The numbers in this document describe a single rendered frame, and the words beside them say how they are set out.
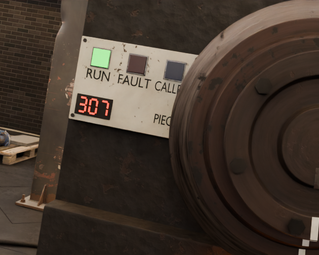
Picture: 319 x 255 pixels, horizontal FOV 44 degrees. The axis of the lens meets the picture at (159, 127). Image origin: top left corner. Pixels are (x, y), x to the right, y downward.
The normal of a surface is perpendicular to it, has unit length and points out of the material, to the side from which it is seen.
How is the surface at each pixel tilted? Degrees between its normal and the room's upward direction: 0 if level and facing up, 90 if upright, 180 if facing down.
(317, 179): 90
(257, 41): 90
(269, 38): 90
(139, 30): 90
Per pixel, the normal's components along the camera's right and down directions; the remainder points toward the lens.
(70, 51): -0.16, 0.05
